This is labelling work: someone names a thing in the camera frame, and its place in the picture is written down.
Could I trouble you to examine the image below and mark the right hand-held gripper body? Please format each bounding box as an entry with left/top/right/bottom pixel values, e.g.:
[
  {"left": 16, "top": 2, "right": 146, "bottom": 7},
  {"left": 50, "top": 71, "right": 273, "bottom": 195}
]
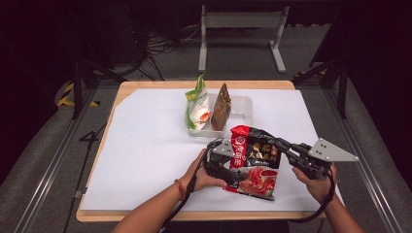
[{"left": 291, "top": 138, "right": 360, "bottom": 181}]

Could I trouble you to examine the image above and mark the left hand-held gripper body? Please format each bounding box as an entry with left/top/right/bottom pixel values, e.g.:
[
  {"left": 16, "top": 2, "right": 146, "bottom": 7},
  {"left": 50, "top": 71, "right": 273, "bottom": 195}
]
[{"left": 203, "top": 139, "right": 236, "bottom": 183}]

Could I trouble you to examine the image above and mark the red and black packet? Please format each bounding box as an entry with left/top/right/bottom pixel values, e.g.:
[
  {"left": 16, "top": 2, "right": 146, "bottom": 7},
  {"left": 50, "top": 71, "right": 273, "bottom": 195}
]
[{"left": 224, "top": 124, "right": 289, "bottom": 202}]

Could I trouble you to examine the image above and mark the gold foil packet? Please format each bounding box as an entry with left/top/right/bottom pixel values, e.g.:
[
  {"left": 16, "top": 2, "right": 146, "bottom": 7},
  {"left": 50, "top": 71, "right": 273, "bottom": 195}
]
[{"left": 210, "top": 83, "right": 233, "bottom": 132}]

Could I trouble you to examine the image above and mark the clear plastic container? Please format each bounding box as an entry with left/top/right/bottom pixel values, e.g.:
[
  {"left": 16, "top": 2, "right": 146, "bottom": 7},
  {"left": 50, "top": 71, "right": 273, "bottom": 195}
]
[{"left": 186, "top": 93, "right": 254, "bottom": 139}]

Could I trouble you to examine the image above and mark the green and white packet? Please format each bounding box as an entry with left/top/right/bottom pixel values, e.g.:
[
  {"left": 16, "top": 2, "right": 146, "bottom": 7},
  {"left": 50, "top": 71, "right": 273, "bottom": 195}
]
[{"left": 184, "top": 72, "right": 212, "bottom": 131}]

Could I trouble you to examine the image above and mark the person's left hand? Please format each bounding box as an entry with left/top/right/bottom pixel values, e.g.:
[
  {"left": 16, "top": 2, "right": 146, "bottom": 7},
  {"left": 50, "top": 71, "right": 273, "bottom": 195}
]
[{"left": 183, "top": 149, "right": 227, "bottom": 192}]

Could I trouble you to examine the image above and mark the person's right hand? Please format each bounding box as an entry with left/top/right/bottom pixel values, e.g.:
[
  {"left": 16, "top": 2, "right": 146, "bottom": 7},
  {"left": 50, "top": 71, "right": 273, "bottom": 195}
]
[{"left": 291, "top": 168, "right": 338, "bottom": 205}]

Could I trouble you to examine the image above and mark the black metal stand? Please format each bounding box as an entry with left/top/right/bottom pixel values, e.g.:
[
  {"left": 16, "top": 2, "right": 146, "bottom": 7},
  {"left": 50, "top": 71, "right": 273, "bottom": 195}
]
[
  {"left": 292, "top": 57, "right": 350, "bottom": 119},
  {"left": 69, "top": 57, "right": 128, "bottom": 119}
]

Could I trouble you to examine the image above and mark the white paper sheet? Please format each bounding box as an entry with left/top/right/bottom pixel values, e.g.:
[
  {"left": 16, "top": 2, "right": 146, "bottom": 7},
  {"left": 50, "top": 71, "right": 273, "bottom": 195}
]
[{"left": 79, "top": 88, "right": 345, "bottom": 213}]

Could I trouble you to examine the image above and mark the aluminium floor rail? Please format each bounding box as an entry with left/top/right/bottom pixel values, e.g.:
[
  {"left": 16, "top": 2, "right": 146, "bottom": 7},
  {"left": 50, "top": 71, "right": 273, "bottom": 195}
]
[
  {"left": 13, "top": 88, "right": 98, "bottom": 233},
  {"left": 324, "top": 88, "right": 403, "bottom": 233}
]

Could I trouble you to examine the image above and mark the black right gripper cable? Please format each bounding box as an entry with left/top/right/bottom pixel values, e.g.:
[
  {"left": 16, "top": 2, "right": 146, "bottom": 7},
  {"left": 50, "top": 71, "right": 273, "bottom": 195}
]
[{"left": 289, "top": 168, "right": 336, "bottom": 224}]

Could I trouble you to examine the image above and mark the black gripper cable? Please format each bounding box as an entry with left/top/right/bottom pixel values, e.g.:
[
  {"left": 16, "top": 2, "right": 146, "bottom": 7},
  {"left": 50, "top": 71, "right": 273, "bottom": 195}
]
[
  {"left": 159, "top": 150, "right": 209, "bottom": 233},
  {"left": 289, "top": 168, "right": 336, "bottom": 224}
]

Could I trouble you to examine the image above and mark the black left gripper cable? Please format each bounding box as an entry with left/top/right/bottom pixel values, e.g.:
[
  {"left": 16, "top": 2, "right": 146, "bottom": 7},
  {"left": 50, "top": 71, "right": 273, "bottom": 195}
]
[{"left": 159, "top": 150, "right": 209, "bottom": 233}]

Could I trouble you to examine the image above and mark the red string bracelet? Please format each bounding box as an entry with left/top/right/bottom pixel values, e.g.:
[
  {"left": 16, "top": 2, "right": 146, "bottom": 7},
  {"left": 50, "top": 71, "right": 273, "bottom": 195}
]
[{"left": 174, "top": 178, "right": 187, "bottom": 201}]

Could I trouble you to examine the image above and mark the bundle of floor cables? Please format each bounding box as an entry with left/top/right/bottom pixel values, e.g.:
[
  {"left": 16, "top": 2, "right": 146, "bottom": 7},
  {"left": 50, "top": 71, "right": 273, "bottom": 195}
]
[{"left": 127, "top": 23, "right": 203, "bottom": 82}]

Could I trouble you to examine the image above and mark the white metal stand frame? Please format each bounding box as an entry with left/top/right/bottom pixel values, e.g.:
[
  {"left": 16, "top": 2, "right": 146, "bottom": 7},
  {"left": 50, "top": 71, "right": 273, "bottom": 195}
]
[{"left": 197, "top": 4, "right": 291, "bottom": 74}]

